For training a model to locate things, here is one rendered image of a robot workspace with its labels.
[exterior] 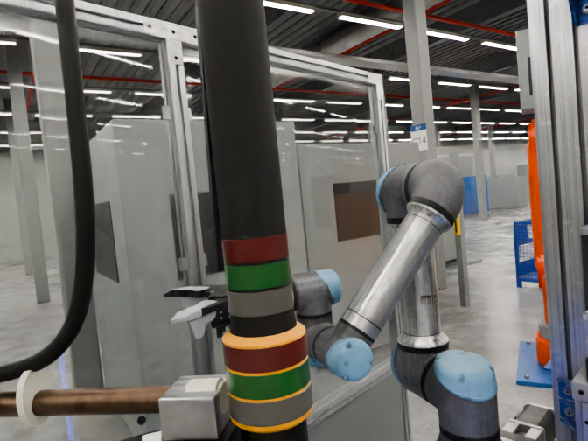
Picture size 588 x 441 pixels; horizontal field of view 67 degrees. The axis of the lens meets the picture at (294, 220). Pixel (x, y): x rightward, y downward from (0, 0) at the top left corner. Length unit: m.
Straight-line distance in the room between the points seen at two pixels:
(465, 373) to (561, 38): 0.66
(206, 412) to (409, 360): 0.86
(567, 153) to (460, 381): 0.48
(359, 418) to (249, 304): 1.42
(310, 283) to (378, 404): 0.87
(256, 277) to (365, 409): 1.44
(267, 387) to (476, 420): 0.80
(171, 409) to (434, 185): 0.73
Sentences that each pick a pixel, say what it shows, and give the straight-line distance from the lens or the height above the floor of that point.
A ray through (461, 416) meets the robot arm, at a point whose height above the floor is 1.18.
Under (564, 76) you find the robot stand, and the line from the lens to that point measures 1.02.
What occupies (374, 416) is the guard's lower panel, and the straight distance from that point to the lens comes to 1.70.
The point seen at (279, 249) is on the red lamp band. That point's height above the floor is 1.61.
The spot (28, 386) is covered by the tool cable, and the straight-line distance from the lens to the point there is 0.30.
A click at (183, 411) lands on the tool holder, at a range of 0.25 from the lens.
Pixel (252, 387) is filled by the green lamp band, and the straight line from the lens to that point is 0.22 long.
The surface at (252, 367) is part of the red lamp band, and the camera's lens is 0.22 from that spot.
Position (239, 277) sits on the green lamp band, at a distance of 0.22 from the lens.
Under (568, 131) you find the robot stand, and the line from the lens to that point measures 1.01.
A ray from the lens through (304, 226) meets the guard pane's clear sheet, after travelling 1.33.
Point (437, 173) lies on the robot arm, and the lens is 0.92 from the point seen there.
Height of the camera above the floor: 1.63
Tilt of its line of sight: 3 degrees down
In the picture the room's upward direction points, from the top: 6 degrees counter-clockwise
